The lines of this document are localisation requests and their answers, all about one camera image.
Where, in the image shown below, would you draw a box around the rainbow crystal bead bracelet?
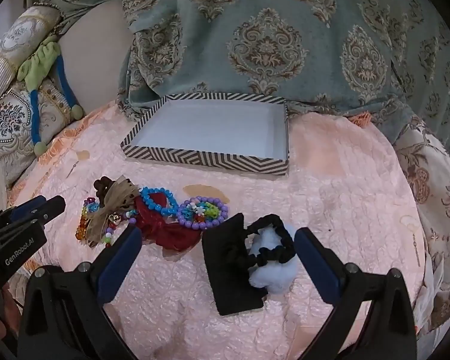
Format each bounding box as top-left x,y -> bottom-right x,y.
74,196 -> 100,242

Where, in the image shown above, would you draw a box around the brown scrunchie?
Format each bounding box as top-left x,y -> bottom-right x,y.
93,176 -> 114,206

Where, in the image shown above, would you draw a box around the multicolour pastel bead bracelet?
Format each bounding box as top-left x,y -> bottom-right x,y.
101,209 -> 138,247

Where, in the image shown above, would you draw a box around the beige leopard ribbon bow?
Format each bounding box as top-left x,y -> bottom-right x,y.
85,175 -> 139,248

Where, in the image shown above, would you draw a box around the white fluffy scrunchie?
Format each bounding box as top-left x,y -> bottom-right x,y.
248,229 -> 298,294

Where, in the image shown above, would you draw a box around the black scrunchie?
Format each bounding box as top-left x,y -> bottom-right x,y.
245,214 -> 296,267

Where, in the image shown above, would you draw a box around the blue bead bracelet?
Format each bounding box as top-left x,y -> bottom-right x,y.
139,185 -> 180,217

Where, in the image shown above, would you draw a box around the black velvet hair bow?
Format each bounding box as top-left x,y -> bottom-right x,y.
201,213 -> 267,316

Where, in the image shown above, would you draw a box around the purple bead bracelet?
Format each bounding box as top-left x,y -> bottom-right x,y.
176,195 -> 229,231

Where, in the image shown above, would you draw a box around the colourful flower bead bracelet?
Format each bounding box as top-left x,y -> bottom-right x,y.
182,200 -> 220,221

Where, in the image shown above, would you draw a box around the green blue stuffed toy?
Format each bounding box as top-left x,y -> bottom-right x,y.
17,35 -> 83,157

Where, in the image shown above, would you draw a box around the pink quilted bedspread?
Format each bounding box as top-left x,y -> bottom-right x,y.
9,106 -> 425,359

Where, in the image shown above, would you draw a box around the floral beige bedsheet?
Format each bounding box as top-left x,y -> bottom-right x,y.
391,119 -> 450,338

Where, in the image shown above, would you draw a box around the cream bolster cushion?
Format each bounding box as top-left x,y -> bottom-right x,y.
0,6 -> 60,96

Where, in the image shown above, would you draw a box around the striped black white box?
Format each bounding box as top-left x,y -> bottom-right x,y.
120,93 -> 289,176

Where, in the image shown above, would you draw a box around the teal damask blanket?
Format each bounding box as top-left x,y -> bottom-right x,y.
38,0 -> 450,153

